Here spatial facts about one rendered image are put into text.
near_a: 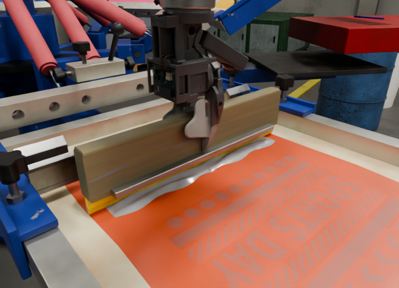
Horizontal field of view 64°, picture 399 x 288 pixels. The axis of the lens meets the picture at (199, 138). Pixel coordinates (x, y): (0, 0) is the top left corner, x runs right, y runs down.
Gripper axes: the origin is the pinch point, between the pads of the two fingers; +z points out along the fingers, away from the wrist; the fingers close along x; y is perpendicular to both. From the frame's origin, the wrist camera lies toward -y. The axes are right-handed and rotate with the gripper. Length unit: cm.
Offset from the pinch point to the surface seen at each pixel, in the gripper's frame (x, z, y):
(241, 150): 1.9, 4.7, -9.0
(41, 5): -147, -15, -24
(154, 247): 10.8, 5.4, 16.9
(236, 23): -32, -13, -44
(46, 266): 9.0, 2.0, 28.3
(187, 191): 4.6, 5.4, 6.5
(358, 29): -15, -10, -89
